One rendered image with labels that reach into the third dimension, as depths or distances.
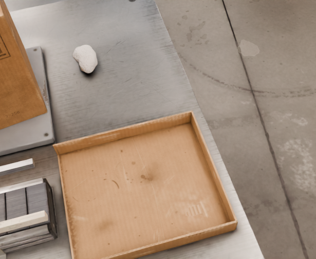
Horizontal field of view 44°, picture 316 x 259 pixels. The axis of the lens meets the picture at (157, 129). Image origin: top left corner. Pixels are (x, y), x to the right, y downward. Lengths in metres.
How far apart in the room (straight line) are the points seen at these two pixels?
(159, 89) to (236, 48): 1.35
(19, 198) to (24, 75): 0.24
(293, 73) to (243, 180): 0.69
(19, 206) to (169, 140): 0.33
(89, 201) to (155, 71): 0.37
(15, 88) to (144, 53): 0.35
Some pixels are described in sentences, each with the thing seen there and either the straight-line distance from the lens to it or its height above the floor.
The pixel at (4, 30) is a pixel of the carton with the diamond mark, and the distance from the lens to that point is 0.75.
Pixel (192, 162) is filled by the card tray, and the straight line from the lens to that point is 0.82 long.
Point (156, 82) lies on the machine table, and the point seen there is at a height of 0.83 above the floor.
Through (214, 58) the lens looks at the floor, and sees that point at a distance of 2.18.
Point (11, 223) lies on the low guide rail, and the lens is 0.73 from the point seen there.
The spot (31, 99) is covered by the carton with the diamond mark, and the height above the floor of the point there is 0.91.
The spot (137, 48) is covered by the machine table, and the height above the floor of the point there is 0.83.
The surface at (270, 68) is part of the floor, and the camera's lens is 2.18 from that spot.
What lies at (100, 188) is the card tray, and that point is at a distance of 0.80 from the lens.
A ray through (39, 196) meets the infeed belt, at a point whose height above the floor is 0.88.
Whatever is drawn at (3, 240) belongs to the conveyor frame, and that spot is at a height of 0.88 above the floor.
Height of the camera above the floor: 1.54
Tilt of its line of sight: 55 degrees down
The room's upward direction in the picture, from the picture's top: 5 degrees counter-clockwise
